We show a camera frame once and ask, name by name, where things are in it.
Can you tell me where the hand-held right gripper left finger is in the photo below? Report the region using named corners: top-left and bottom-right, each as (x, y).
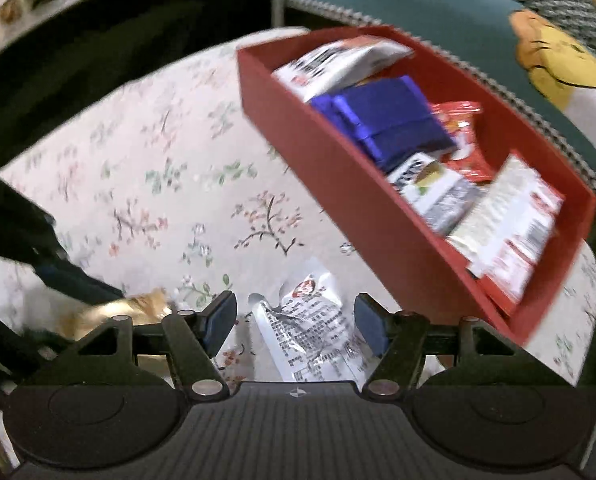
top-left (20, 290), bottom-right (238, 402)

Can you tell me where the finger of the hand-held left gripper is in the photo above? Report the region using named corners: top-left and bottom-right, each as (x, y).
top-left (0, 305), bottom-right (74, 378)
top-left (0, 152), bottom-right (124, 306)

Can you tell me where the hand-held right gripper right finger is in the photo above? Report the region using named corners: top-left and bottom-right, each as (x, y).
top-left (354, 292), bottom-right (574, 402)

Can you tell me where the white printed packet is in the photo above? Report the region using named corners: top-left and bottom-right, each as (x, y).
top-left (248, 256), bottom-right (379, 386)

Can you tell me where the gold foil snack packet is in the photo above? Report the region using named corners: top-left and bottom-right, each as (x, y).
top-left (60, 287), bottom-right (171, 341)

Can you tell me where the white grey snack packet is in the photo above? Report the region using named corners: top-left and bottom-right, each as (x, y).
top-left (388, 152), bottom-right (484, 238)

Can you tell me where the red cardboard box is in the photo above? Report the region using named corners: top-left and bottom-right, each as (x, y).
top-left (236, 25), bottom-right (596, 346)

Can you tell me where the long red white snack packet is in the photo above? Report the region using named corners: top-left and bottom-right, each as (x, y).
top-left (448, 152), bottom-right (565, 318)

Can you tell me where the blue foil snack packet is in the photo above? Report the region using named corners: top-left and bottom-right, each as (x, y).
top-left (310, 75), bottom-right (456, 173)

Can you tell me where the red orange snack packet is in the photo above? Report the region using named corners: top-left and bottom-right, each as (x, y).
top-left (428, 101), bottom-right (494, 186)

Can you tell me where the white packet with dark print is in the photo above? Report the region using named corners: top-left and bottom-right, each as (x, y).
top-left (272, 40), bottom-right (414, 103)

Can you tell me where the floral tablecloth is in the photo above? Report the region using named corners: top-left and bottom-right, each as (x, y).
top-left (0, 27), bottom-right (596, 461)

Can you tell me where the dark furniture panel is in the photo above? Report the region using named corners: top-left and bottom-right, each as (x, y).
top-left (0, 0), bottom-right (289, 171)

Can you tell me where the houndstooth pillow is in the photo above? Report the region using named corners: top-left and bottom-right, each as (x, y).
top-left (483, 0), bottom-right (596, 56)

